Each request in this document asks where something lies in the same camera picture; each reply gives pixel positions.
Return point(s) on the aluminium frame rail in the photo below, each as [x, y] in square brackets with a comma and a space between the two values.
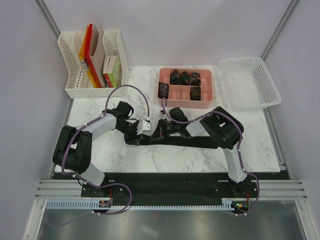
[269, 190]

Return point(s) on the rolled tie floral left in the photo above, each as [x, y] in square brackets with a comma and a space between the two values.
[163, 90]

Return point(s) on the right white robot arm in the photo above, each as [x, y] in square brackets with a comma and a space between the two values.
[216, 130]

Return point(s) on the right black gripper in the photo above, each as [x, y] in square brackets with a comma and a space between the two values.
[160, 132]

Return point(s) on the rolled tie back right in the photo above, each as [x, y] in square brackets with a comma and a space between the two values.
[195, 79]

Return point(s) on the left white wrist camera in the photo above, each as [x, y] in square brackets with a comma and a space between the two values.
[144, 126]

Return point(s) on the beige cardboard folder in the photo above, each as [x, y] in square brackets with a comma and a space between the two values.
[97, 54]

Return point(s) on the red orange folder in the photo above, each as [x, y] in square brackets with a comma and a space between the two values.
[85, 57]

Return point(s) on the rolled tie back middle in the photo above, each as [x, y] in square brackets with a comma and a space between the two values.
[185, 78]

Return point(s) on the white plastic basket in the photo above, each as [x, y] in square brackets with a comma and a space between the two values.
[248, 83]

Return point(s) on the long black necktie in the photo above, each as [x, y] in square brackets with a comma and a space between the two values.
[195, 142]

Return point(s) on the rolled tie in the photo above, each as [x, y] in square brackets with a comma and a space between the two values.
[195, 93]
[195, 79]
[185, 78]
[174, 77]

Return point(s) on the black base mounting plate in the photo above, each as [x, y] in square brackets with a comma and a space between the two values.
[171, 188]

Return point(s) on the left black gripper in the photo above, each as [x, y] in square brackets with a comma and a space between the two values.
[134, 139]

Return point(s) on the green book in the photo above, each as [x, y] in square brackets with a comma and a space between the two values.
[115, 78]

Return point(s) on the rolled tie back left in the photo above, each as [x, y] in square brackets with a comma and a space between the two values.
[174, 77]

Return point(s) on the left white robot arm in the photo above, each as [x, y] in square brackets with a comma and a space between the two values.
[73, 151]

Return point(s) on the white slotted cable duct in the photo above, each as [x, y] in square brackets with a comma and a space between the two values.
[94, 204]

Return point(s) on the rolled tie front right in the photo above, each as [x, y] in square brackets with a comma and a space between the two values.
[195, 93]

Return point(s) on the cream paperback book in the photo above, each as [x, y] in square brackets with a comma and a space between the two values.
[109, 62]

